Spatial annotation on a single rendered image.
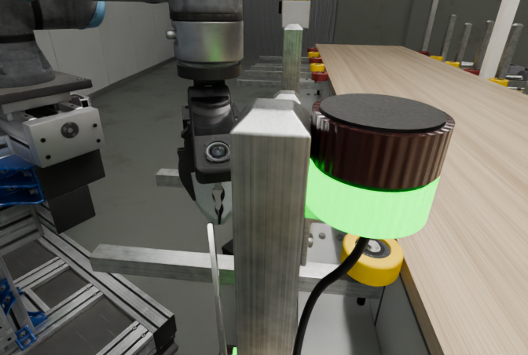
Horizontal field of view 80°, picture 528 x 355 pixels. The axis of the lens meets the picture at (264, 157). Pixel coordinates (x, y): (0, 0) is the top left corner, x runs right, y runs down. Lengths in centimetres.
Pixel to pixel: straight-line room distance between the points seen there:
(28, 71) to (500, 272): 90
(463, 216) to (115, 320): 112
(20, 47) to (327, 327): 85
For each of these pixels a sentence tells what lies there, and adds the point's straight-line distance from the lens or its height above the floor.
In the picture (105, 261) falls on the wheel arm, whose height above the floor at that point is 85.
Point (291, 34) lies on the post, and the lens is 63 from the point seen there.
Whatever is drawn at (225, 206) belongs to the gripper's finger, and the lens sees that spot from 42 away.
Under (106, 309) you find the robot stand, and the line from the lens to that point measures 138.
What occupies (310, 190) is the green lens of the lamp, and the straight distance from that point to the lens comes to 15.
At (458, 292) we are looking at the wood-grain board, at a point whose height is 90.
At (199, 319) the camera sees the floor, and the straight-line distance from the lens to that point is 152.
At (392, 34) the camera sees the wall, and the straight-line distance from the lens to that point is 702.
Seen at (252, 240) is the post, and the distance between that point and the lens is 16.
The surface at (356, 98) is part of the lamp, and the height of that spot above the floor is 116.
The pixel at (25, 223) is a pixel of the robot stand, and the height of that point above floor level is 73.
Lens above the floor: 120
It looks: 26 degrees down
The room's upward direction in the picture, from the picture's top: 1 degrees clockwise
